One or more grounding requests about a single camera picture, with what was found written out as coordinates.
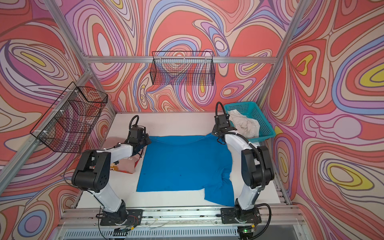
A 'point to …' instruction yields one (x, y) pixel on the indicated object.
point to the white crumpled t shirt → (247, 127)
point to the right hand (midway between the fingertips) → (220, 133)
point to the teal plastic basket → (251, 110)
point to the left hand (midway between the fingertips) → (150, 136)
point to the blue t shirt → (188, 162)
